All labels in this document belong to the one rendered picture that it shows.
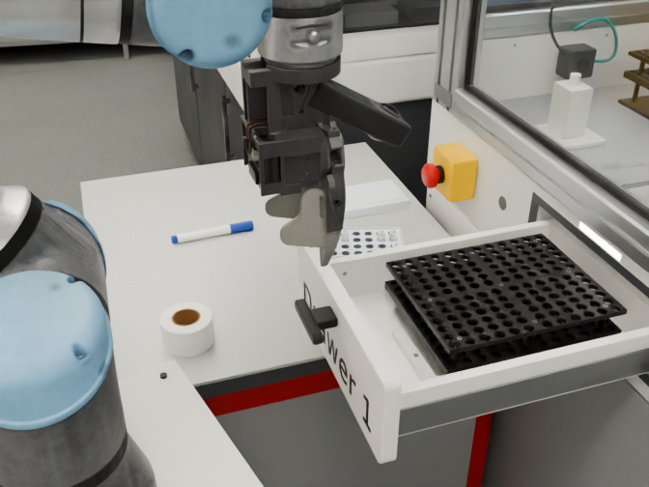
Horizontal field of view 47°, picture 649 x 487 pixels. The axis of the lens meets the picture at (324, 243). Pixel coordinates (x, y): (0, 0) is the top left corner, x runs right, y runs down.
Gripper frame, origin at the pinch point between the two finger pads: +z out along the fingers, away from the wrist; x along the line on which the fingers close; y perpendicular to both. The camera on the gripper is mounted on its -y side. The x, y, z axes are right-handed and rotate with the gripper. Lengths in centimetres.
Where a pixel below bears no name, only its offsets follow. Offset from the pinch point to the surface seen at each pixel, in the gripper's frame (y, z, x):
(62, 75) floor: 34, 101, -363
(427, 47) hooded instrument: -50, 9, -80
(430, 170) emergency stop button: -27.9, 11.4, -31.9
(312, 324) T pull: 1.9, 8.9, 1.6
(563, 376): -22.7, 13.8, 13.0
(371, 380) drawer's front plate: -1.1, 9.4, 11.3
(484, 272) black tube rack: -21.3, 10.3, -2.8
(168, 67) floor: -24, 101, -359
